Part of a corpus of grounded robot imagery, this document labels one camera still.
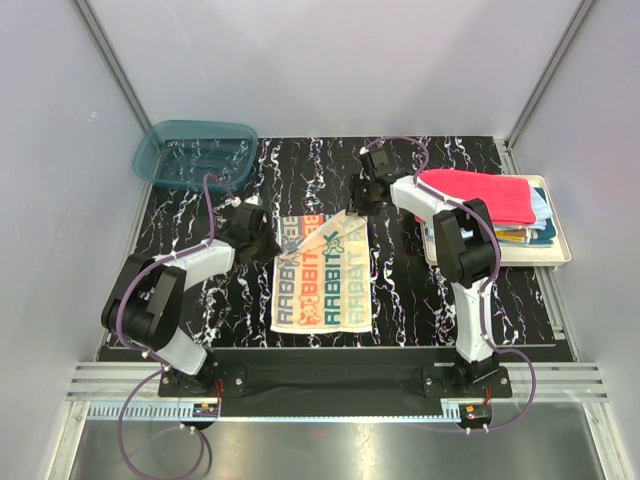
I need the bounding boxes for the white striped cloth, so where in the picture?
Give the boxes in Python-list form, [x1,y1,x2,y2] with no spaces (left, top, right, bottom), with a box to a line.
[271,211,373,335]

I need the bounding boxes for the red towel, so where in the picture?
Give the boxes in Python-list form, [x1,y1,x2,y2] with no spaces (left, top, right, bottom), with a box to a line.
[419,169,536,226]

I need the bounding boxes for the light blue towel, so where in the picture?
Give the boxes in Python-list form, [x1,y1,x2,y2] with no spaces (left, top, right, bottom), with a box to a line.
[497,186,553,231]

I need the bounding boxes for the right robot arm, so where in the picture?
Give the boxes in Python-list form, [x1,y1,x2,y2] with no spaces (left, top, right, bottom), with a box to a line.
[347,147,501,397]

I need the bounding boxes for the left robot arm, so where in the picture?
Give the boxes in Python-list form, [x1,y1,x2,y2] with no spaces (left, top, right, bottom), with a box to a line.
[101,201,281,396]

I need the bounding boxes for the teal round laundry basket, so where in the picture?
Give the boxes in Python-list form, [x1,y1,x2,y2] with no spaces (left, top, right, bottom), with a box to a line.
[132,120,259,193]

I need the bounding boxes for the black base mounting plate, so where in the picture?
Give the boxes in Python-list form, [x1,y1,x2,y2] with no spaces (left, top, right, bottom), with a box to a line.
[158,347,513,421]

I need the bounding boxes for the white rectangular tray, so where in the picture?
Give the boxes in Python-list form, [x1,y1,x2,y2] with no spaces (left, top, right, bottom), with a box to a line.
[420,175,572,267]

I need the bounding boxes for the brown yellow folded towel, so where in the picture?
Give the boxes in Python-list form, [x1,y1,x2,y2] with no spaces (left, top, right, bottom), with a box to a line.
[496,228,531,245]

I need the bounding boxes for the teal white folded towel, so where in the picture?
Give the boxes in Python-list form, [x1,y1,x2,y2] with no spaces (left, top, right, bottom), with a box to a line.
[518,216,557,248]

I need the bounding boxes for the left orange connector box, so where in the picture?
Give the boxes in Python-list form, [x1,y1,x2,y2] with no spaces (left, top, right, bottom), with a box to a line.
[192,399,221,418]

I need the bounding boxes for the orange connector box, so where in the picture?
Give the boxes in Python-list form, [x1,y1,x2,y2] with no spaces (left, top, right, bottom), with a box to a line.
[192,399,221,418]
[461,404,493,424]

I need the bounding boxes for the right orange connector box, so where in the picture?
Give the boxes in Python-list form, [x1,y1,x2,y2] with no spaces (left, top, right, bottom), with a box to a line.
[461,404,493,424]

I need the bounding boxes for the aluminium front rail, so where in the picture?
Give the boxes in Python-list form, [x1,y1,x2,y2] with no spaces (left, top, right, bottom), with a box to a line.
[67,363,608,424]

